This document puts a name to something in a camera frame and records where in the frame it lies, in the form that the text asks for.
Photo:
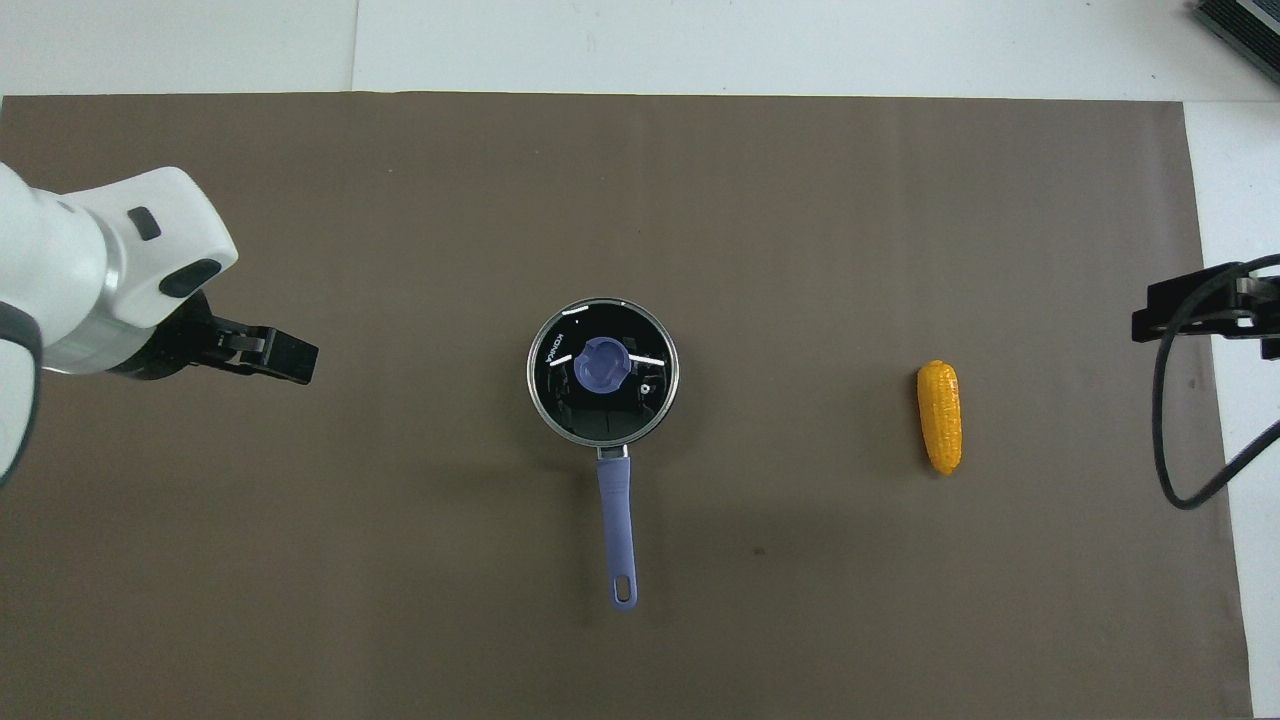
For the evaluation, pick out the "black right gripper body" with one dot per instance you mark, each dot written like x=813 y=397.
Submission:
x=1200 y=320

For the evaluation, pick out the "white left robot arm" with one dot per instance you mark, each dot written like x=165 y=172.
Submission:
x=90 y=260

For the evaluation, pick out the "brown table mat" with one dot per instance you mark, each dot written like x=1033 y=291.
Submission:
x=400 y=550

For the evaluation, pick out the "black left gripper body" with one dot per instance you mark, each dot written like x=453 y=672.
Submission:
x=285 y=355

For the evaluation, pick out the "dark ribbed device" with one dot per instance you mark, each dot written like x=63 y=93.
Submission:
x=1245 y=20

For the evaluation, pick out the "glass lid with blue knob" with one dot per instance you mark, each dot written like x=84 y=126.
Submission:
x=603 y=368

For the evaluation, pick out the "yellow corn cob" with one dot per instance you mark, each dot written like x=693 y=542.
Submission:
x=940 y=415

